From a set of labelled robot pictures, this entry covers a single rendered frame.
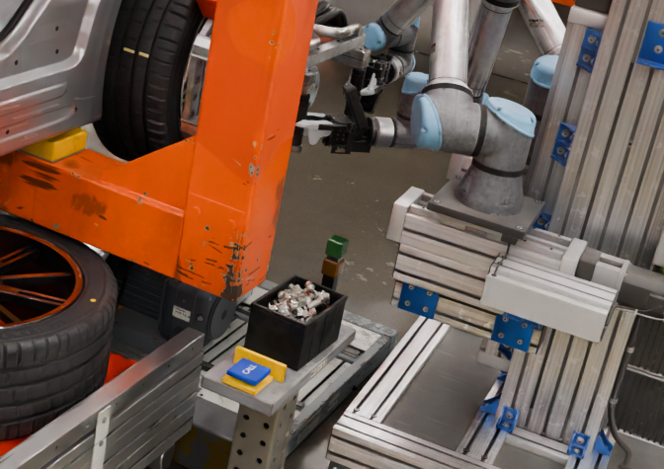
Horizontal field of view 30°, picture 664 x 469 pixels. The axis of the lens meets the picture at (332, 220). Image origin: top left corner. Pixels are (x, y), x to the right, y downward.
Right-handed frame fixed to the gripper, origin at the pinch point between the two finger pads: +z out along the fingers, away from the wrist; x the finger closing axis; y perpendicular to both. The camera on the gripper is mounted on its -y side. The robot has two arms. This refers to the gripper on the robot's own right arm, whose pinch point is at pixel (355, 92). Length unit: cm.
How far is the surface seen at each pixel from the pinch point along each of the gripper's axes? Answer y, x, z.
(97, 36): 14, -41, 62
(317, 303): -26, 28, 71
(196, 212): -13, -2, 77
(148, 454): -68, 2, 89
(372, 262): -83, -10, -78
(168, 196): -13, -11, 74
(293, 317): -28, 26, 77
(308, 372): -38, 32, 79
